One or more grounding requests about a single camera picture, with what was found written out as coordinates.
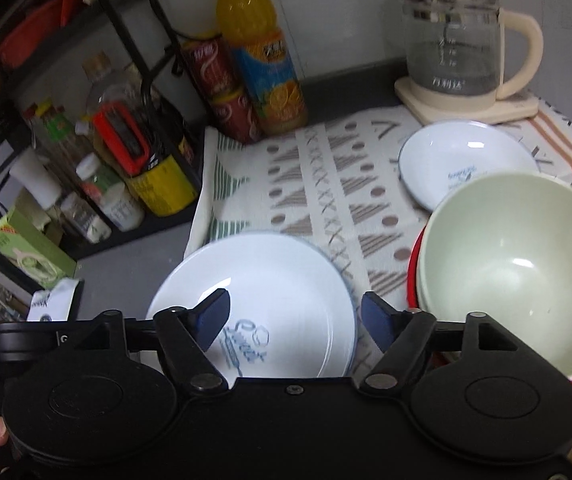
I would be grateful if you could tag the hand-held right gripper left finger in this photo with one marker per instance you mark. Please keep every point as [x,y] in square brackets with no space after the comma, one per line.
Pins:
[213,317]

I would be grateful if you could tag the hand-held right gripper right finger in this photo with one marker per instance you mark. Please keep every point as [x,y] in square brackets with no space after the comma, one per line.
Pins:
[378,322]

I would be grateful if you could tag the red bowl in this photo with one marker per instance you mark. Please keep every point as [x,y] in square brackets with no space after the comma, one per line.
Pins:
[413,270]

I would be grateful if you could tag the large white blue-rimmed plate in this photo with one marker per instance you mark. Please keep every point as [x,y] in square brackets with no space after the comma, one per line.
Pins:
[276,280]

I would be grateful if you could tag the pale green bowl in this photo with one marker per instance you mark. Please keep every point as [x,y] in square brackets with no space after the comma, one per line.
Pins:
[505,260]

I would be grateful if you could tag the small white blue-rimmed plate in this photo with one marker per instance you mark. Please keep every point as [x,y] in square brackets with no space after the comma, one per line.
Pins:
[455,160]

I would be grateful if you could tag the white plastic packet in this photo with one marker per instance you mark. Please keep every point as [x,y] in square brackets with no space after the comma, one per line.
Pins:
[53,300]

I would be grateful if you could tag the green carton box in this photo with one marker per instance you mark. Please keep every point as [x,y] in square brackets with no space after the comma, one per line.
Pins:
[26,247]

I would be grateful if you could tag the small clear spice jar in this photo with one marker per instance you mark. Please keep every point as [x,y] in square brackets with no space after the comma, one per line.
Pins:
[83,217]

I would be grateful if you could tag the yellow tin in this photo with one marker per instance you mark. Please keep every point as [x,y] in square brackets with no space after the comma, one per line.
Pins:
[166,187]

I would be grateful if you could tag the white-lid spice jar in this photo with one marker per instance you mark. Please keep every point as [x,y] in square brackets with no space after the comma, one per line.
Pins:
[123,207]

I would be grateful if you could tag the patterned table mat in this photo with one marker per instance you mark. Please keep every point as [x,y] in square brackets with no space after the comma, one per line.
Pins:
[326,180]

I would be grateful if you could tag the white bottle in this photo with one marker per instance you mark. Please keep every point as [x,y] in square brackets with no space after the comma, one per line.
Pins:
[33,177]

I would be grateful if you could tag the white-cap bottle with red label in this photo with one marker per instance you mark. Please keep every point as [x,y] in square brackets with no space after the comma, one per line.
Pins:
[93,172]

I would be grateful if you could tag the red drink can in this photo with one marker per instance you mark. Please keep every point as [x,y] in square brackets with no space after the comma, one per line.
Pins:
[236,117]
[211,65]

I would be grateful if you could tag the red-framed kitchen tool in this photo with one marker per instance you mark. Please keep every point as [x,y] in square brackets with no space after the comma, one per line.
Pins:
[108,135]

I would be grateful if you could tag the green-label sauce bottle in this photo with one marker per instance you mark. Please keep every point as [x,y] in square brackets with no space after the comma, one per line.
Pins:
[58,130]

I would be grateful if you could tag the cream kettle base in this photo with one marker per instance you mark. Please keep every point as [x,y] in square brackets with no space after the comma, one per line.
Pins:
[465,107]

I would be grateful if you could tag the clear plastic oil bottle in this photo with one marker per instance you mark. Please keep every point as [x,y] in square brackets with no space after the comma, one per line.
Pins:
[111,90]

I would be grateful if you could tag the orange juice bottle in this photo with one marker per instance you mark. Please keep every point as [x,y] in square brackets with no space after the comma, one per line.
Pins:
[261,60]

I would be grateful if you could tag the black metal rack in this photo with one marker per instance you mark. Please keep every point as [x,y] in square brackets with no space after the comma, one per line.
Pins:
[166,30]

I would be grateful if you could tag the red plastic container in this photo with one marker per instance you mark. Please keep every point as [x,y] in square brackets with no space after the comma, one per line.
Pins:
[31,35]

